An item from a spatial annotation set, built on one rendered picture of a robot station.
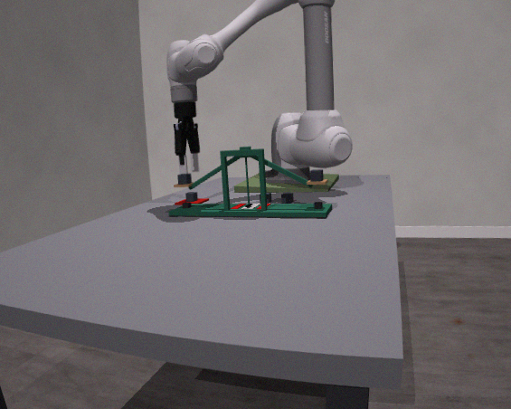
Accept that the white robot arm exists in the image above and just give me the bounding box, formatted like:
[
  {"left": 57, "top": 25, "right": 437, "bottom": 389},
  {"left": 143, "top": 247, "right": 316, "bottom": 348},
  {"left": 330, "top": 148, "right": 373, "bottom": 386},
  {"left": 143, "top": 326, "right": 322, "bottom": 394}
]
[{"left": 166, "top": 0, "right": 352, "bottom": 181}]

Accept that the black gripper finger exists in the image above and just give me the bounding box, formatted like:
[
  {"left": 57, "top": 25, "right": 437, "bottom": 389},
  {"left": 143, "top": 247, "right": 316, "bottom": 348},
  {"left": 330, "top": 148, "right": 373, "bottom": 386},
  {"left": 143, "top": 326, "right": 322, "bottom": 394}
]
[
  {"left": 187, "top": 123, "right": 200, "bottom": 172},
  {"left": 174, "top": 121, "right": 190, "bottom": 174}
]

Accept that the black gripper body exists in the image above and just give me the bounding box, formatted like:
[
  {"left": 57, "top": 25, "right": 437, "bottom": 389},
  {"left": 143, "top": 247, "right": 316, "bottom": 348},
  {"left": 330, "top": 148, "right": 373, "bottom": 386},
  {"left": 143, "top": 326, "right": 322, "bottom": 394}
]
[{"left": 174, "top": 102, "right": 196, "bottom": 133}]

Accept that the red flat square plate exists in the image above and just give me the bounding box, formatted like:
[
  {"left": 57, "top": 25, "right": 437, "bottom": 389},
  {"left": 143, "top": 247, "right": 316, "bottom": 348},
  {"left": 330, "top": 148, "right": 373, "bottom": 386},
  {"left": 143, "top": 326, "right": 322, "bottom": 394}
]
[{"left": 175, "top": 198, "right": 209, "bottom": 205}]

